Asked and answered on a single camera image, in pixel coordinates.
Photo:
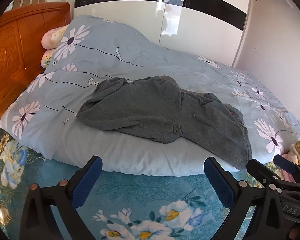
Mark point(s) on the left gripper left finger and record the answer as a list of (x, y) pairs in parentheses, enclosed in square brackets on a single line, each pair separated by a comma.
[(38, 221)]

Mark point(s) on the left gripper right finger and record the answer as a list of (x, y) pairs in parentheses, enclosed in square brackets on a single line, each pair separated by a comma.
[(267, 221)]

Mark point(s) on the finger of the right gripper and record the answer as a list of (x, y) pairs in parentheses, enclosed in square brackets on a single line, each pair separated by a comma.
[(261, 173), (289, 167)]

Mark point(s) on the grey sweatpants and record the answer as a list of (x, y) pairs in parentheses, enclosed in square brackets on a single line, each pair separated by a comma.
[(156, 108)]

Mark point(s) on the pink fluffy folded garment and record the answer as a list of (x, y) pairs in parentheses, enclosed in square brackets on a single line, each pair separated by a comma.
[(294, 157)]

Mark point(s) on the teal floral bed blanket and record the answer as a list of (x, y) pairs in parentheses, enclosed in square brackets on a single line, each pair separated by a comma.
[(120, 206)]

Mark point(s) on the light blue floral duvet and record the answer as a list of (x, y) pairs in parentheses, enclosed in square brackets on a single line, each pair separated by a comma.
[(93, 50)]

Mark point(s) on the pink floral pillow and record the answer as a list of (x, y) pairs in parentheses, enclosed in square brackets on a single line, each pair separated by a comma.
[(51, 39), (45, 61)]

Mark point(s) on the white black wardrobe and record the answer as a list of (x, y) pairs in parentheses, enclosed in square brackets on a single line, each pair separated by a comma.
[(209, 28)]

